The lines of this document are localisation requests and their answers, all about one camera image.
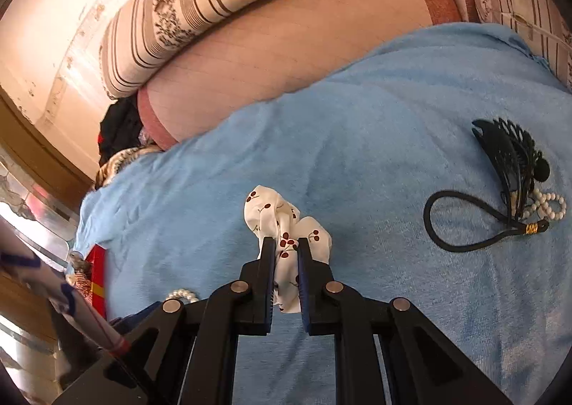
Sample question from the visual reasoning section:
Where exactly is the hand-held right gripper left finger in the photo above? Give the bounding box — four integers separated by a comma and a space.
105, 237, 278, 405

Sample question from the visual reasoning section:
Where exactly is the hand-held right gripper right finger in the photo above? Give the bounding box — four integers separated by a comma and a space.
297, 237, 514, 405

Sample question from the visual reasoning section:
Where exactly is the white cherry print scrunchie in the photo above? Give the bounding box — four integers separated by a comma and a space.
243, 185, 334, 314

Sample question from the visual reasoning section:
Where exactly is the red tray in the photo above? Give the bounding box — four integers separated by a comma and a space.
85, 245, 109, 321

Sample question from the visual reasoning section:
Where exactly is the light grey scrunchie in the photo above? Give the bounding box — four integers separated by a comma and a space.
66, 252, 94, 276

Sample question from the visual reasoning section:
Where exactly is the patterned cloth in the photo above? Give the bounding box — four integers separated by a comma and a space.
93, 146, 164, 191

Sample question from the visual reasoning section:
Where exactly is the dark clothes pile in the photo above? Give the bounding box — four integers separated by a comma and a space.
97, 96, 155, 164

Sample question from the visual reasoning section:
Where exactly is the pink bolster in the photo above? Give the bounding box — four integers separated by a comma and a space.
136, 0, 463, 151

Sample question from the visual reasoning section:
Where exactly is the black claw clip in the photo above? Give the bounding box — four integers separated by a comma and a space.
471, 118, 551, 220

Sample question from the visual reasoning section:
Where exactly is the wooden stained glass door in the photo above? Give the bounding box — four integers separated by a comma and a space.
0, 87, 97, 388

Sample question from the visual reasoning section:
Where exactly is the pearl bracelet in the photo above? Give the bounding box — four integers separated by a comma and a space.
166, 289, 200, 304

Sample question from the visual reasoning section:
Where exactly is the black hair tie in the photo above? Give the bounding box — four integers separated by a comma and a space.
424, 190, 550, 252

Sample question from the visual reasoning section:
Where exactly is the small pearl string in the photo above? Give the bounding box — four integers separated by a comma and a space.
521, 191, 567, 221

